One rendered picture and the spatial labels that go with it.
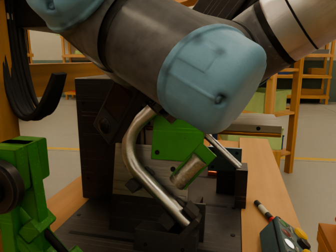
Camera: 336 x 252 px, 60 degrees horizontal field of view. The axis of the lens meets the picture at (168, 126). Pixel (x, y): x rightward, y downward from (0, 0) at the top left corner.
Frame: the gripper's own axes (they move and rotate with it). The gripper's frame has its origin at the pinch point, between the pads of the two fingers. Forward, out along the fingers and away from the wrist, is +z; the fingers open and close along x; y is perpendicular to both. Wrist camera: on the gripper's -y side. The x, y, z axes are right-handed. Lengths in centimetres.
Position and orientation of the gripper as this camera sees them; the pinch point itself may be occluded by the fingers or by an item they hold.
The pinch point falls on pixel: (167, 115)
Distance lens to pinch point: 54.1
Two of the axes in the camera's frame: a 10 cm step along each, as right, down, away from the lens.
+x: -6.4, -6.8, 3.6
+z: 2.7, 2.4, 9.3
